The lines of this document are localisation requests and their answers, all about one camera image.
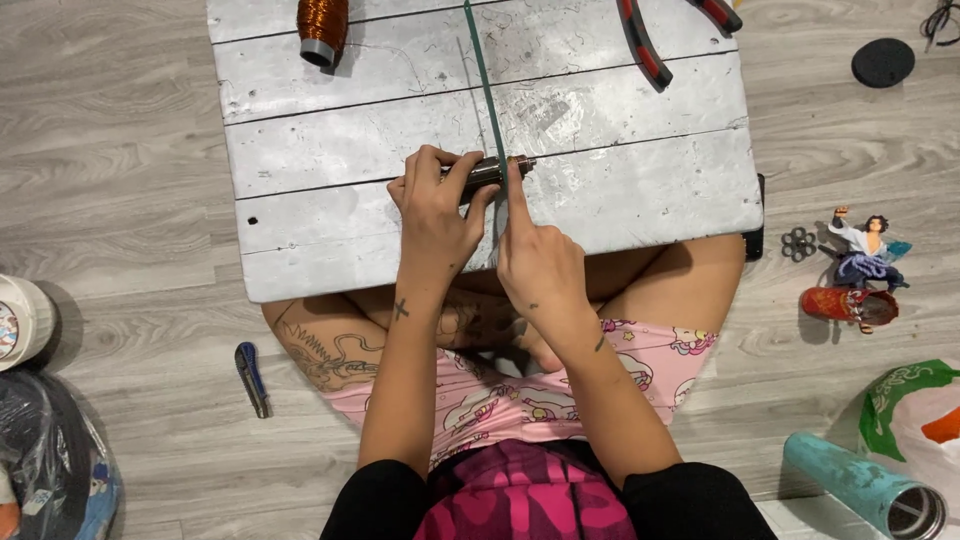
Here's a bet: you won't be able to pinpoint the person's left hand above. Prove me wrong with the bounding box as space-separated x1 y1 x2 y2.
386 144 502 280

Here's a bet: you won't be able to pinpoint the person's right hand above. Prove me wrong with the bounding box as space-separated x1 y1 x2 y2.
495 157 595 333

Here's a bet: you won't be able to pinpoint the metal cylindrical motor rotor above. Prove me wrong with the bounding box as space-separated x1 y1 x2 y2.
441 154 538 198

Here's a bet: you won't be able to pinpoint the thin green plastic strip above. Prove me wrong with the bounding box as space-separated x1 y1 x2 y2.
462 0 511 187

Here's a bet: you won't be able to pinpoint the person's right leg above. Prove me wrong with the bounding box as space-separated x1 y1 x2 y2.
450 234 748 376

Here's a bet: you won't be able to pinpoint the person's leg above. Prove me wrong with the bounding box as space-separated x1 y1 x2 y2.
450 234 748 376
260 285 455 395

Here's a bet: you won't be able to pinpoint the pink printed shorts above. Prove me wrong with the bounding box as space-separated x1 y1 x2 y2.
321 318 721 472

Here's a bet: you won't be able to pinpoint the person's left leg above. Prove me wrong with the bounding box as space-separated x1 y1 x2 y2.
260 285 455 395

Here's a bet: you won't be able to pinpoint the black phone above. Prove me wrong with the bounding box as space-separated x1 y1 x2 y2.
742 173 767 262

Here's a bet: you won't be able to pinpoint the black pink shirt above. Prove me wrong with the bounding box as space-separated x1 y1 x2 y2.
319 438 779 540

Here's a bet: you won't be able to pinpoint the blue utility knife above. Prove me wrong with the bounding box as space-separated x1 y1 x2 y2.
234 341 272 420

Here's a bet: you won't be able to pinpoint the black metal spinner part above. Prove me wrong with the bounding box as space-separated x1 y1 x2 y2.
780 226 819 264

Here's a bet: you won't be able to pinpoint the red printed cup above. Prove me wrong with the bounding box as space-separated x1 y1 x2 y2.
799 285 900 336

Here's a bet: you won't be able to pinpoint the anime character figurine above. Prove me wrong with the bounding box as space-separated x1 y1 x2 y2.
817 205 914 294

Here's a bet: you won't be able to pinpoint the teal metal tumbler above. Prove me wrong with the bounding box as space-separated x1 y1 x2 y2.
783 431 949 540

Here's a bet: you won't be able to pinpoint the white green plastic bag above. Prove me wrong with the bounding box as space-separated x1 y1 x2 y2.
858 358 960 519

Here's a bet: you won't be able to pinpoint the black round disc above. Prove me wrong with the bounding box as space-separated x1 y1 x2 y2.
850 37 917 90

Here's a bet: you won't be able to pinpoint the white round container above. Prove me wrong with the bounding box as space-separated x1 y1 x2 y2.
0 273 58 373

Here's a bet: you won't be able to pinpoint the clear plastic bag of items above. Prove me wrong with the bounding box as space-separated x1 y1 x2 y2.
0 367 123 540

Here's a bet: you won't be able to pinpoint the copper wire spool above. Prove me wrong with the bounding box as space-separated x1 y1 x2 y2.
296 0 351 69

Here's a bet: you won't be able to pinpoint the red black handled pliers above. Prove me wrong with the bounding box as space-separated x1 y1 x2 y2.
615 0 744 92

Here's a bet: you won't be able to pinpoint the black cable bundle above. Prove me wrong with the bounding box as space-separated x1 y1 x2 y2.
920 0 960 54

